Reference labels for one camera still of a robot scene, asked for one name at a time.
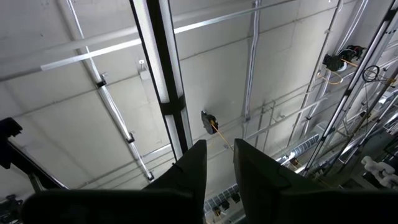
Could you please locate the silver ventilation duct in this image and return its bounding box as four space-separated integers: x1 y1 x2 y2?
275 133 322 165

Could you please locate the black overhead frame bar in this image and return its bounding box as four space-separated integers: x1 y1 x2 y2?
128 0 194 162
300 0 398 177

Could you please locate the black cable loop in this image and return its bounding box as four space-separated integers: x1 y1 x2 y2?
361 64 381 83

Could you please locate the black ceiling cord reel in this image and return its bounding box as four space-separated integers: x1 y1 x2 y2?
322 44 367 73
200 110 220 136

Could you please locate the yellow power cord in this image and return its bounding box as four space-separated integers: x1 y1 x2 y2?
210 121 234 151

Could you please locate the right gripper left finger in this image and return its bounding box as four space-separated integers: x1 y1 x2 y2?
21 139 208 224

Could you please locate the metal ceiling strut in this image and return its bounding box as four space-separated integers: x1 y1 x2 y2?
39 0 300 72

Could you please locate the black frame strut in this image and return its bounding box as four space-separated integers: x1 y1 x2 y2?
0 116 70 191

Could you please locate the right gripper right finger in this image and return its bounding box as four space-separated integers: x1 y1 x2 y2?
233 138 398 224

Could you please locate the white lumpy object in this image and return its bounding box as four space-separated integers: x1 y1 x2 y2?
360 155 398 189

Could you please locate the metal ceiling conduit pipe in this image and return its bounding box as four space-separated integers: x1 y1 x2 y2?
64 0 155 182
243 0 262 123

